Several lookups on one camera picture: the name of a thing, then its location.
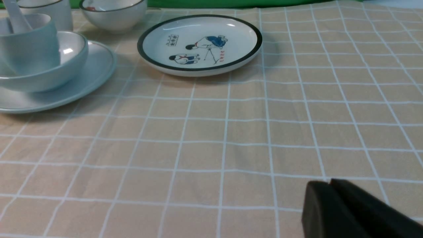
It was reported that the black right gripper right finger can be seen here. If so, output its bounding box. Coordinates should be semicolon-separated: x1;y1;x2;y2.
330;179;423;238

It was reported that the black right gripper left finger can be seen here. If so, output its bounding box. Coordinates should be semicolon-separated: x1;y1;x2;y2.
301;181;370;238

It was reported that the pale green rimmed bowl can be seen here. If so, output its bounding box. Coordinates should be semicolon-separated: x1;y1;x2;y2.
1;31;89;93

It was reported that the pale green rimmed cup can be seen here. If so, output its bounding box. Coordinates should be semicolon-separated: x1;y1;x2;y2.
0;13;60;77

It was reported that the plain white ceramic spoon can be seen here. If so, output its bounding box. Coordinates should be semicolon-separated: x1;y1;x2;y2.
2;0;33;33

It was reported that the beige checked tablecloth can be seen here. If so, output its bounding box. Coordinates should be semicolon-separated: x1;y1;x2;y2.
1;0;423;238

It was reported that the black rimmed cartoon plate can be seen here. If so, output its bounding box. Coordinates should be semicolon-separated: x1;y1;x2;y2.
137;15;263;77

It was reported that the pale green rimmed plate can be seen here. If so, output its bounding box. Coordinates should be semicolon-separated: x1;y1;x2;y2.
0;41;117;114

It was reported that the black rimmed white bowl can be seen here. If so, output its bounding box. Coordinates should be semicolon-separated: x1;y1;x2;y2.
79;0;148;34

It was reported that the black rimmed white cup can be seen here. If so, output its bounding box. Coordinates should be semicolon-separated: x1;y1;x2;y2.
17;0;73;31

